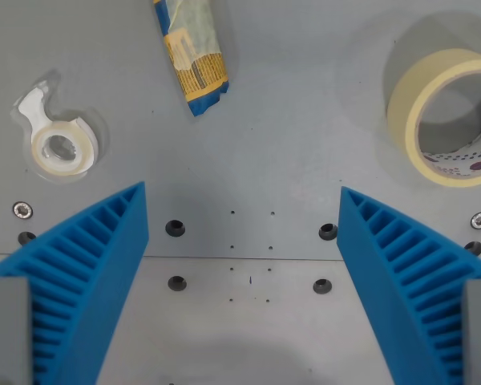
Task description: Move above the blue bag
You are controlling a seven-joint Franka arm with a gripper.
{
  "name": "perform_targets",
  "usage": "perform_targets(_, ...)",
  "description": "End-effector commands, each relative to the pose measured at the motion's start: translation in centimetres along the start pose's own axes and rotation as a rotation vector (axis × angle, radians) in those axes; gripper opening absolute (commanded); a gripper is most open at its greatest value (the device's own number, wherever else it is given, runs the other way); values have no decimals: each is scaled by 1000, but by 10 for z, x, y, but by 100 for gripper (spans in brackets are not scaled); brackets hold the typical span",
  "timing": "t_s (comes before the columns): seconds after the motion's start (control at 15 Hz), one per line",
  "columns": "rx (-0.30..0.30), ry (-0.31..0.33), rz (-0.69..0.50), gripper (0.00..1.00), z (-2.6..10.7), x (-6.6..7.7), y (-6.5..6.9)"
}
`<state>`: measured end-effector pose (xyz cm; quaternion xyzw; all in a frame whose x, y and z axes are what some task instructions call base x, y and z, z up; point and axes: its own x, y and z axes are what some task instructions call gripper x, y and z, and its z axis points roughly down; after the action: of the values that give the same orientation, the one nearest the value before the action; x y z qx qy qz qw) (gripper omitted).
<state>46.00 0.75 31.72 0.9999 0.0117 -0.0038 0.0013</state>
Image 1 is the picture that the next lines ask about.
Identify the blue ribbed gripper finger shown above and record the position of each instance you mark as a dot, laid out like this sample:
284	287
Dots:
385	260
100	256

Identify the beige masking tape roll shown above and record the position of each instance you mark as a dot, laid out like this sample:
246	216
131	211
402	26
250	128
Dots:
421	104

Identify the silver hex screw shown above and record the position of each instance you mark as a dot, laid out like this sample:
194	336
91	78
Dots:
23	210
480	220

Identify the clear tape dispenser roll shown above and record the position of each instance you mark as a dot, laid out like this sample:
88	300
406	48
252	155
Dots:
60	136

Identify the blue and yellow snack bag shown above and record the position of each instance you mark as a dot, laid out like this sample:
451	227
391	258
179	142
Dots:
192	52

